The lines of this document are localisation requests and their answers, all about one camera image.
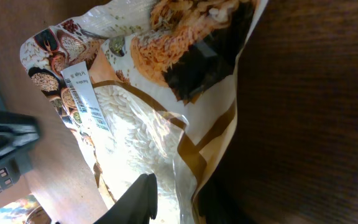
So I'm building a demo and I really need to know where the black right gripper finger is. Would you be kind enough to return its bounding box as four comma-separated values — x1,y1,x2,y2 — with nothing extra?
94,173,158,224

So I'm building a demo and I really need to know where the tan bread bag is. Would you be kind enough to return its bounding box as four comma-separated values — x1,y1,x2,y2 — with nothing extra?
20,0,267,223

